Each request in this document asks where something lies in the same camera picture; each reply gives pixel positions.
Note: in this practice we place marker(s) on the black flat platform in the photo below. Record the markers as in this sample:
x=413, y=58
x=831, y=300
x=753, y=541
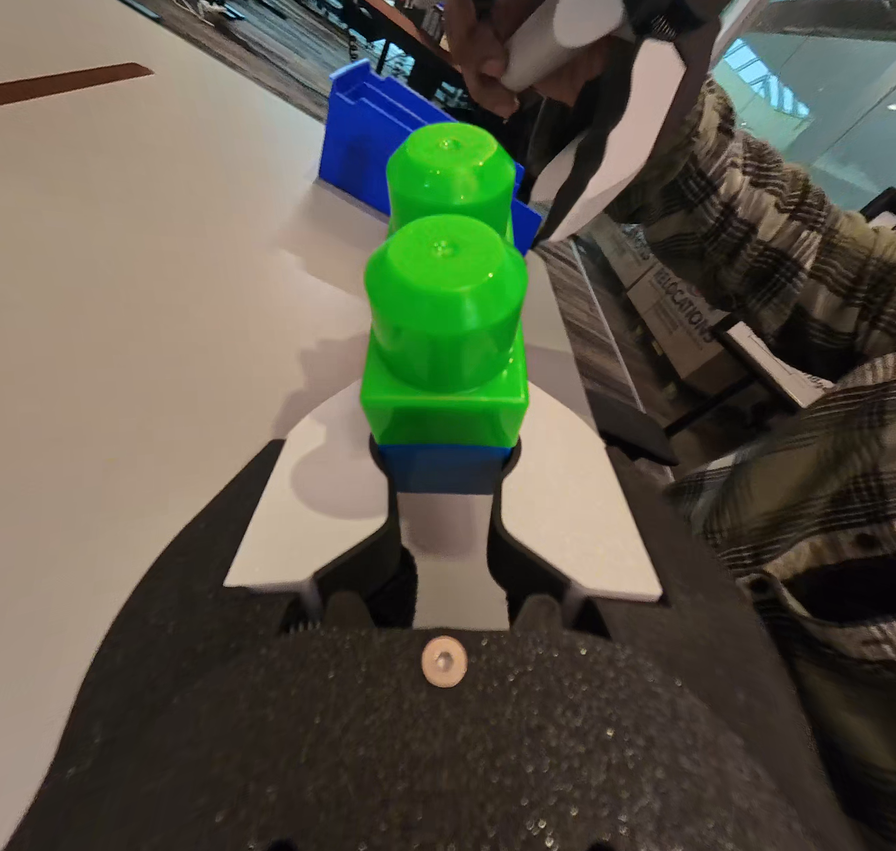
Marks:
x=640, y=438

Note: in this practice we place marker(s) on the person's right hand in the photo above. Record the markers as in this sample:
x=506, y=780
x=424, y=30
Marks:
x=479, y=39

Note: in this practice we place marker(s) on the blue mega block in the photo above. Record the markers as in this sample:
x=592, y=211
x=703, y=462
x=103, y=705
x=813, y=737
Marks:
x=441, y=469

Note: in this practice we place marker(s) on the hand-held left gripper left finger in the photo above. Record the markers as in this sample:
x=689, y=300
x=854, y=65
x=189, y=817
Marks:
x=315, y=508

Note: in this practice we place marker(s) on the blue plastic bin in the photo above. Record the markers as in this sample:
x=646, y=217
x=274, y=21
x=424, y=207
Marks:
x=350, y=137

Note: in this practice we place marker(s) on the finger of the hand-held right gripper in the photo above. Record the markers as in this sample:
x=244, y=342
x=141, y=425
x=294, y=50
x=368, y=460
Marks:
x=570, y=193
x=651, y=102

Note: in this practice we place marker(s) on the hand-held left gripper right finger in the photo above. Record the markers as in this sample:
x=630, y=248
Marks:
x=574, y=508

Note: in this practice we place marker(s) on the white printed moving box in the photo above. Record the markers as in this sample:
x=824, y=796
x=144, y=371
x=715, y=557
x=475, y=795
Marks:
x=686, y=319

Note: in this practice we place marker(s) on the green mega block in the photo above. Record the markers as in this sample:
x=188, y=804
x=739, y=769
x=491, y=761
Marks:
x=441, y=305

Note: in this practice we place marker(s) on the person's olive trousers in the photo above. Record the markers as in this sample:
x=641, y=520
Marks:
x=854, y=746

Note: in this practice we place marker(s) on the person's right forearm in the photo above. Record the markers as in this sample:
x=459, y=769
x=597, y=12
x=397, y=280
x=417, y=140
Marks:
x=756, y=235

